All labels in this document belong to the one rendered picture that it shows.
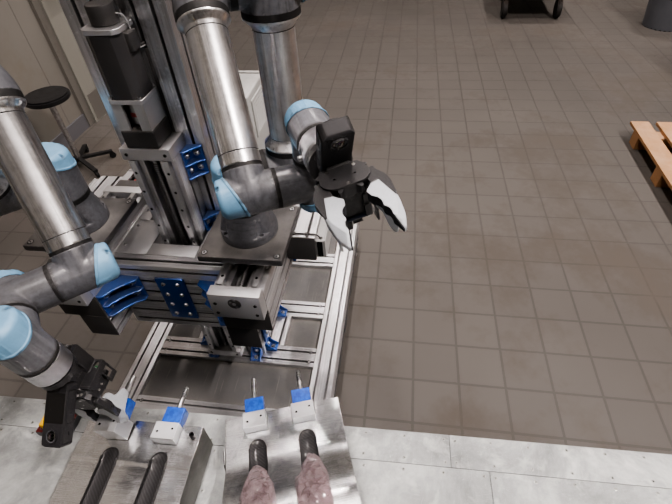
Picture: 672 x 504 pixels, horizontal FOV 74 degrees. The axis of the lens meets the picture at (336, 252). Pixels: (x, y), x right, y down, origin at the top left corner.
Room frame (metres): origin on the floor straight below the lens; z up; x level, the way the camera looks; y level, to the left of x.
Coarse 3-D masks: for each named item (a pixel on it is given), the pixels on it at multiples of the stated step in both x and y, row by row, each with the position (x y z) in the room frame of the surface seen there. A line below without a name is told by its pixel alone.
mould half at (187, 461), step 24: (144, 432) 0.44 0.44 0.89; (72, 456) 0.40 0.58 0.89; (96, 456) 0.40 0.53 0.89; (120, 456) 0.39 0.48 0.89; (144, 456) 0.39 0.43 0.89; (168, 456) 0.39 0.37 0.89; (192, 456) 0.38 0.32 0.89; (72, 480) 0.35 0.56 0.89; (120, 480) 0.35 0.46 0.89; (168, 480) 0.34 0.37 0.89; (192, 480) 0.35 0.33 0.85
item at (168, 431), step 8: (184, 392) 0.53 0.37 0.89; (184, 400) 0.51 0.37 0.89; (168, 408) 0.49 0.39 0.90; (176, 408) 0.48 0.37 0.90; (184, 408) 0.48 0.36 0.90; (168, 416) 0.47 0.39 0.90; (176, 416) 0.47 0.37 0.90; (184, 416) 0.47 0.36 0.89; (160, 424) 0.44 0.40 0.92; (168, 424) 0.44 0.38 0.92; (176, 424) 0.44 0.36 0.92; (184, 424) 0.46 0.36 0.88; (152, 432) 0.43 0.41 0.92; (160, 432) 0.43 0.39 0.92; (168, 432) 0.42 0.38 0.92; (176, 432) 0.43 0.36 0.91; (160, 440) 0.41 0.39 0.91; (168, 440) 0.41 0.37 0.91; (176, 440) 0.42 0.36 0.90
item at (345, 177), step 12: (312, 156) 0.58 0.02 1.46; (312, 168) 0.58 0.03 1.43; (336, 168) 0.53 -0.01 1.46; (348, 168) 0.52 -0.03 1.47; (360, 168) 0.52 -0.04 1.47; (324, 180) 0.51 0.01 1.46; (336, 180) 0.50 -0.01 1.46; (348, 180) 0.50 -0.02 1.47; (360, 180) 0.49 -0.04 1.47; (348, 192) 0.49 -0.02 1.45; (360, 192) 0.49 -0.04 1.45; (348, 204) 0.49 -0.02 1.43; (360, 204) 0.50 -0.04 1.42; (348, 216) 0.49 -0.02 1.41; (360, 216) 0.49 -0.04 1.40; (348, 228) 0.49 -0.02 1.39
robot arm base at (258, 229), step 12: (252, 216) 0.86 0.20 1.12; (264, 216) 0.88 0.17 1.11; (228, 228) 0.86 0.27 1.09; (240, 228) 0.85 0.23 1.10; (252, 228) 0.85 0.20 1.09; (264, 228) 0.87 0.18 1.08; (276, 228) 0.90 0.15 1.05; (228, 240) 0.86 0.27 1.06; (240, 240) 0.84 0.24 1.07; (252, 240) 0.84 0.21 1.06; (264, 240) 0.85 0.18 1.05
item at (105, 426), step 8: (128, 384) 0.53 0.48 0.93; (128, 392) 0.52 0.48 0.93; (128, 400) 0.49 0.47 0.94; (128, 408) 0.48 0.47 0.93; (104, 416) 0.46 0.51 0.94; (128, 416) 0.47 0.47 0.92; (96, 424) 0.44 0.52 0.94; (104, 424) 0.44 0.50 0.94; (112, 424) 0.44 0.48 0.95; (120, 424) 0.44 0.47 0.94; (128, 424) 0.45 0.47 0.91; (96, 432) 0.43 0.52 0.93; (104, 432) 0.43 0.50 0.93; (112, 432) 0.42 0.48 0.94; (120, 432) 0.43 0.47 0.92; (128, 432) 0.44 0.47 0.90
